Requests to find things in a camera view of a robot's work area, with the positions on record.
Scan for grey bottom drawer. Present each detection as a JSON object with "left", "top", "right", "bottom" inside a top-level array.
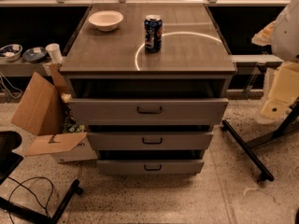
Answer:
[{"left": 96, "top": 160, "right": 204, "bottom": 175}]

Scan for grey drawer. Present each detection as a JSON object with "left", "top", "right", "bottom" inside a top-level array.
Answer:
[
  {"left": 88, "top": 132, "right": 213, "bottom": 150},
  {"left": 96, "top": 160, "right": 204, "bottom": 175},
  {"left": 69, "top": 98, "right": 228, "bottom": 125}
]

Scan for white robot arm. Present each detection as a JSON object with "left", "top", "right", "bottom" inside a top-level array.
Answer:
[{"left": 251, "top": 0, "right": 299, "bottom": 124}]

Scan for grey middle drawer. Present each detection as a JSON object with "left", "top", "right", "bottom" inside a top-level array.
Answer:
[{"left": 88, "top": 132, "right": 213, "bottom": 150}]

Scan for grey drawer cabinet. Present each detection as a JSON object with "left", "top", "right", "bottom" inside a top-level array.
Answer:
[{"left": 61, "top": 3, "right": 236, "bottom": 99}]

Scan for grey top drawer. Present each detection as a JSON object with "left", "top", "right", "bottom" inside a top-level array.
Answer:
[{"left": 69, "top": 98, "right": 228, "bottom": 125}]

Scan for open cardboard box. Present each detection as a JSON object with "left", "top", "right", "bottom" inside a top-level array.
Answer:
[{"left": 11, "top": 63, "right": 97, "bottom": 162}]

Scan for blue Pepsi can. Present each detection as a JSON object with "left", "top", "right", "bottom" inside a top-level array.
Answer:
[{"left": 144, "top": 15, "right": 163, "bottom": 53}]

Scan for white bowl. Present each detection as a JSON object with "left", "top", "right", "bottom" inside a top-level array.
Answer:
[{"left": 88, "top": 10, "right": 123, "bottom": 32}]

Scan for black table stand right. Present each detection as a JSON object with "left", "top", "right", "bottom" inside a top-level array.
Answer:
[{"left": 222, "top": 104, "right": 299, "bottom": 181}]

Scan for white paper cup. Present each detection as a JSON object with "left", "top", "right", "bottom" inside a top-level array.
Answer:
[{"left": 46, "top": 43, "right": 63, "bottom": 63}]

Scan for dark blue bowl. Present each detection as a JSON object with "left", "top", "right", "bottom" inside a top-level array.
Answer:
[{"left": 22, "top": 47, "right": 48, "bottom": 63}]

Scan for grey low shelf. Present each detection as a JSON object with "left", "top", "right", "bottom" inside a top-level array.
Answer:
[{"left": 0, "top": 57, "right": 62, "bottom": 77}]

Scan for black chair stand left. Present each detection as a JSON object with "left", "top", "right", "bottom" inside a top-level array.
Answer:
[{"left": 0, "top": 130, "right": 84, "bottom": 224}]

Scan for blue patterned bowl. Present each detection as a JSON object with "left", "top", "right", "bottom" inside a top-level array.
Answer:
[{"left": 0, "top": 44, "right": 22, "bottom": 62}]

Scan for white cables at left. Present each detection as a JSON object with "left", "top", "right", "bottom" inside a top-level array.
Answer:
[{"left": 0, "top": 71, "right": 23, "bottom": 101}]

